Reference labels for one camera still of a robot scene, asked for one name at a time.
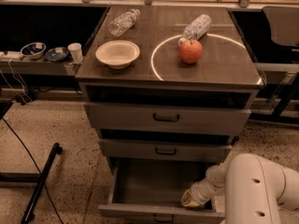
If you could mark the red apple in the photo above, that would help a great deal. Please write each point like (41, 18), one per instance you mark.
(190, 51)

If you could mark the white power strip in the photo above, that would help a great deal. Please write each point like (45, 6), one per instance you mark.
(14, 55)

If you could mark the black stand leg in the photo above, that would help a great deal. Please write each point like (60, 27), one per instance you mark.
(28, 215)

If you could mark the grey drawer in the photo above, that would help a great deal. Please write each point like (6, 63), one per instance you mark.
(135, 149)
(167, 118)
(149, 191)

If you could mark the grey side shelf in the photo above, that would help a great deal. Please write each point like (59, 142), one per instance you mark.
(39, 67)

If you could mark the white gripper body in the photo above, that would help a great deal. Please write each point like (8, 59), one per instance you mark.
(199, 192)

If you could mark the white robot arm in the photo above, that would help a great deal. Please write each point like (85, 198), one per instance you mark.
(254, 187)

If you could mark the clear plastic bottle left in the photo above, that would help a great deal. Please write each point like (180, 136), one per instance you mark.
(124, 22)

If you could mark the dark blue bowl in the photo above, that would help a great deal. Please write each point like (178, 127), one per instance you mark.
(57, 54)

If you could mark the clear plastic bottle right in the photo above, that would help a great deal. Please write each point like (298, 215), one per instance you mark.
(196, 29)

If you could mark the clear plastic bottle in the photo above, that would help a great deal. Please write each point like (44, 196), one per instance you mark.
(196, 29)
(124, 22)

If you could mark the white patterned bowl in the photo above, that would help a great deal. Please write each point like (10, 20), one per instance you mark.
(33, 51)

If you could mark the dark chair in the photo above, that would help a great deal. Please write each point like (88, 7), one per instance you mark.
(284, 26)

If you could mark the grey drawer cabinet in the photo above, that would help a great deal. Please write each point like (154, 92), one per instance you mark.
(224, 77)

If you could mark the white paper cup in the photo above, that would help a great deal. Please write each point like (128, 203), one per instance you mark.
(76, 52)

